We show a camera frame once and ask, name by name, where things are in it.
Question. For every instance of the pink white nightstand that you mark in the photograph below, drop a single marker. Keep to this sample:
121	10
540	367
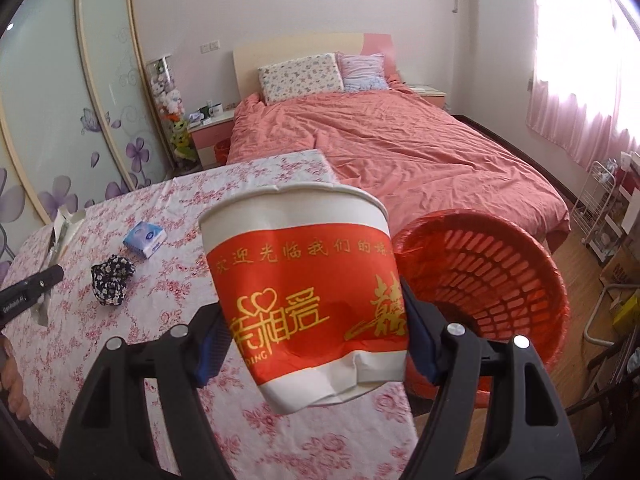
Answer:
210	135
430	94

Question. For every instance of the red plastic slotted basket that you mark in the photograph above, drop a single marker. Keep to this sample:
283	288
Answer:
500	270

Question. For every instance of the clear plush toy display case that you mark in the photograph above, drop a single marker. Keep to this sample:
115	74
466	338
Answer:
165	90

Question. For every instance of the small red bin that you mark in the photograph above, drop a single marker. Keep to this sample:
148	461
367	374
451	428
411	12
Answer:
223	151

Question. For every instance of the red and white paper cup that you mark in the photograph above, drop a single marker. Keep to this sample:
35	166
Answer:
300	270

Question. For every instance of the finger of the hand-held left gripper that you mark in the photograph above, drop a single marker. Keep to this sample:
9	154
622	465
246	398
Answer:
47	277

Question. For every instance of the flower print glass wardrobe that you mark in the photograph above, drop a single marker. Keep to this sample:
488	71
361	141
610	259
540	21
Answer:
50	110

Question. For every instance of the white mug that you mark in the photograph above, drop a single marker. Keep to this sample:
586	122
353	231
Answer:
216	110

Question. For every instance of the yellow packet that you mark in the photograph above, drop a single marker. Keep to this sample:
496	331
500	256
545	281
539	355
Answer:
627	315

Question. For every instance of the person's left hand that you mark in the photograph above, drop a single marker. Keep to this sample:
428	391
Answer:
10	375

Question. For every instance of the blue tissue packet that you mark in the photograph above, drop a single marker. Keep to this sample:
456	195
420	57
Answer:
144	240

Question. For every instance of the pink curtain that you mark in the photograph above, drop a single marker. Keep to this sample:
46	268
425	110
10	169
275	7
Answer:
590	60

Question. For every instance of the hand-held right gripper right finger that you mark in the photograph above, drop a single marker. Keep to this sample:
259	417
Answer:
422	345

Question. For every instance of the black floral scrunchie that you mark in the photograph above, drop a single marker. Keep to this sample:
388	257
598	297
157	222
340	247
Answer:
112	280

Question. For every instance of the floral print pillow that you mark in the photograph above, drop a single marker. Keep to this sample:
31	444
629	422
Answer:
300	77

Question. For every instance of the cardboard box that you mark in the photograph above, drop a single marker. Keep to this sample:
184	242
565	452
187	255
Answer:
622	265

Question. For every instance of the white wall socket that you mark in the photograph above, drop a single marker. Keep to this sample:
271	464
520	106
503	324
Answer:
210	46

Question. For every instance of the yellow green plush toy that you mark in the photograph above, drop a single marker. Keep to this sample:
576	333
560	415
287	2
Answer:
181	140

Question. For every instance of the pink striped pillow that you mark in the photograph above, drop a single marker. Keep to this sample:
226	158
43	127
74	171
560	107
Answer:
362	72

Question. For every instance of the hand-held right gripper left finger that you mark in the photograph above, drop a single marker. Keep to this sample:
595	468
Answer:
210	355

